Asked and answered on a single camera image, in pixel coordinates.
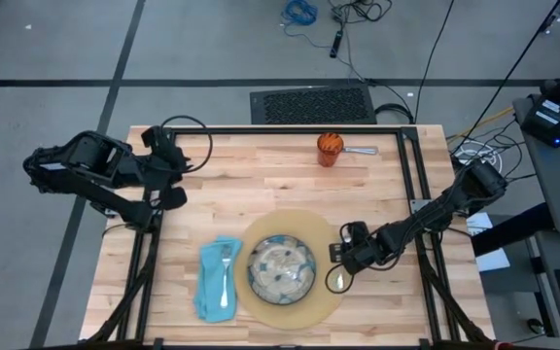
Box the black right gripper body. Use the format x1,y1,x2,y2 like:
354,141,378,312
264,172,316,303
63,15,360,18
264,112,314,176
328,240,383,277

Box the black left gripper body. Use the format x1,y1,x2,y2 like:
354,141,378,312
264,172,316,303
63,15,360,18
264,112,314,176
141,124,189,211

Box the patterned ceramic plate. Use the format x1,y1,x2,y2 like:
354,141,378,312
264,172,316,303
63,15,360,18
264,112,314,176
246,234,318,306

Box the round woven straw placemat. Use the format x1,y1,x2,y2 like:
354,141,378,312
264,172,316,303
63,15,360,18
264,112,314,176
233,208,345,331

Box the orange drinking glass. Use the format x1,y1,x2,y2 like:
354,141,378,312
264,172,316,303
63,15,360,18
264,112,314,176
315,131,344,168

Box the silver fork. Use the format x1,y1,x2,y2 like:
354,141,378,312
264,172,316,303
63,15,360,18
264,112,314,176
220,244,234,310

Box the light blue cloth napkin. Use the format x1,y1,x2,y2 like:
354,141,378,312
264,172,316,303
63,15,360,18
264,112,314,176
192,235,243,325

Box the silver table knife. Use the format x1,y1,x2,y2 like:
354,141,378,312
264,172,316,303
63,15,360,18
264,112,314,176
342,145,378,157

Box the white paper sheet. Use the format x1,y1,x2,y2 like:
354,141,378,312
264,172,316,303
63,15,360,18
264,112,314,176
467,212,512,273

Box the black stand leg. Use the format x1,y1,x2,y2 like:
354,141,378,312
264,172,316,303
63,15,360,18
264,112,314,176
472,202,556,258

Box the black device with labels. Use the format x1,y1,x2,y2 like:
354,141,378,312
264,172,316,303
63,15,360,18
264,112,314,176
521,94,560,149

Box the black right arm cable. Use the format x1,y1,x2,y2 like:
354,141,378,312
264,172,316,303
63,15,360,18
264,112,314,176
325,264,355,296

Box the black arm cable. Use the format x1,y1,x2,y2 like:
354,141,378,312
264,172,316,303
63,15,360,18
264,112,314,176
325,264,355,296
160,115,214,175

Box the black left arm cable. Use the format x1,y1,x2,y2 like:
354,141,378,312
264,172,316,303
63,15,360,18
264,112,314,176
160,115,214,175

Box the coiled black cable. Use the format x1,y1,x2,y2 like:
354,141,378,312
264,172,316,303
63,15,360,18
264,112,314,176
375,102,415,125

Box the yellow floor cable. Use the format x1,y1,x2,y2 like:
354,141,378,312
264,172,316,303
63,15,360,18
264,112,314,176
447,106,517,143

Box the blue coiled floor cable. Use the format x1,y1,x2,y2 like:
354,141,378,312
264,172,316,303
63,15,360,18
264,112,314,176
281,0,333,50

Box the long black floor cable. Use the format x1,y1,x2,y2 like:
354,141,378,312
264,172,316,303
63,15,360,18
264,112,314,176
413,0,457,125

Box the black tangled floor cables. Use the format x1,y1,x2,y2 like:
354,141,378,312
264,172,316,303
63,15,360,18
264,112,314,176
328,0,394,24

